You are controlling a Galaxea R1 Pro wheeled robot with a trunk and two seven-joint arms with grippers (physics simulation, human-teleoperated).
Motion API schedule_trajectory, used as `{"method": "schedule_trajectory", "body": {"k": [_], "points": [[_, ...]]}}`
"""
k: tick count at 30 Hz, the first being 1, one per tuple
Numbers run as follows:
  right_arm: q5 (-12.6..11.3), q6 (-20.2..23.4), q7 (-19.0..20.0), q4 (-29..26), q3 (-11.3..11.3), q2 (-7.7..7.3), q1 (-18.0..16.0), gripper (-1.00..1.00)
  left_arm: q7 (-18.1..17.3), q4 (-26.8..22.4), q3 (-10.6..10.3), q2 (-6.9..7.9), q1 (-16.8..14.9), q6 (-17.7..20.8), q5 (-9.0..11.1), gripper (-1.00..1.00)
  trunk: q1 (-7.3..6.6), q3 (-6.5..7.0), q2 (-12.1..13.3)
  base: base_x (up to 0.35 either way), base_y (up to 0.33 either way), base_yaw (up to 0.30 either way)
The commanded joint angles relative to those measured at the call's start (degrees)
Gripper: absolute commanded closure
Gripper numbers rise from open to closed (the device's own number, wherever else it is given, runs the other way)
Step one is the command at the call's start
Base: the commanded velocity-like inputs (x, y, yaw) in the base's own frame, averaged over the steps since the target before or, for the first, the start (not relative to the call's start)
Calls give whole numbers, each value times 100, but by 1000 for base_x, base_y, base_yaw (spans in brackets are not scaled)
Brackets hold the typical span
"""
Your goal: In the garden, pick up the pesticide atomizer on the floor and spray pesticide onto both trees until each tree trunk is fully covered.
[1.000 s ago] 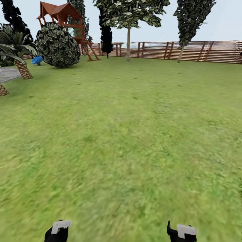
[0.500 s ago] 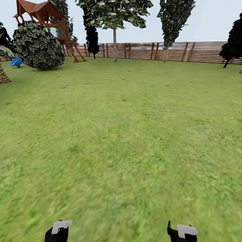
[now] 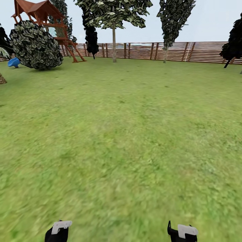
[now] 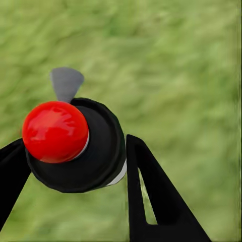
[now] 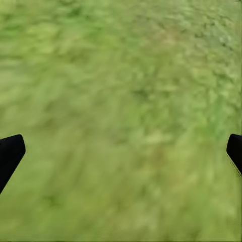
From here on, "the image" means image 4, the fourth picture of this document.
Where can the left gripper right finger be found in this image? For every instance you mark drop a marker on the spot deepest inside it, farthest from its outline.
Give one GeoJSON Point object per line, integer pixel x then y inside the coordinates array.
{"type": "Point", "coordinates": [176, 223]}

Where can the pesticide atomizer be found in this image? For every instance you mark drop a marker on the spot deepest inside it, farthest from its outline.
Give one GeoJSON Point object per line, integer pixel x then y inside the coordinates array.
{"type": "Point", "coordinates": [74, 145]}

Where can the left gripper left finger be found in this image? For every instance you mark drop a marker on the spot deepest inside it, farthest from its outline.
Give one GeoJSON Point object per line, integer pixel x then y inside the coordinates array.
{"type": "Point", "coordinates": [14, 172]}

